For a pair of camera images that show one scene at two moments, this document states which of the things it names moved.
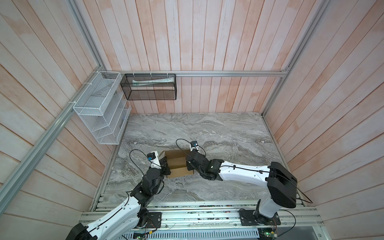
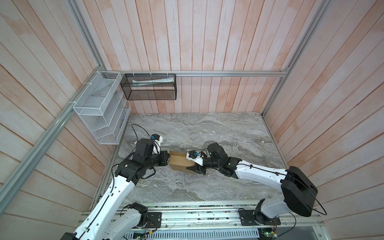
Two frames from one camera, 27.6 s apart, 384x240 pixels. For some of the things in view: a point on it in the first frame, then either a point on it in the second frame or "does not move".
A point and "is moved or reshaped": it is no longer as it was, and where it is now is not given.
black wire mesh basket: [149, 86] does not move
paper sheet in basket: [138, 83] does not move
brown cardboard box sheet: [176, 160] is moved or reshaped
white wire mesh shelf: [104, 109] does not move
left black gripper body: [163, 171] -> [156, 160]
